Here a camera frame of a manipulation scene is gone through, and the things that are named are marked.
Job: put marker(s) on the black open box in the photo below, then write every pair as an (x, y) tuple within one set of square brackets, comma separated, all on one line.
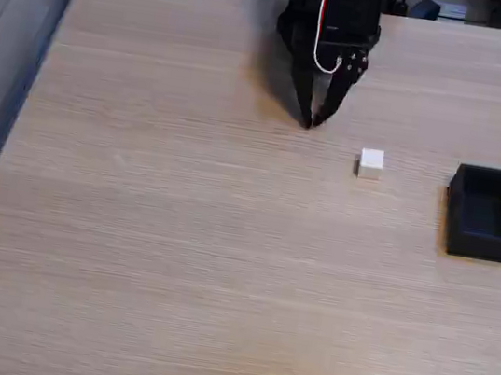
[(486, 218)]

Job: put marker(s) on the white cube block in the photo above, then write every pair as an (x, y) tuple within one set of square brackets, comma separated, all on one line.
[(371, 164)]

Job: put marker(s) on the dark blue rounded object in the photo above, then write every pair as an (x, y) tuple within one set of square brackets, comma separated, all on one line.
[(424, 9)]

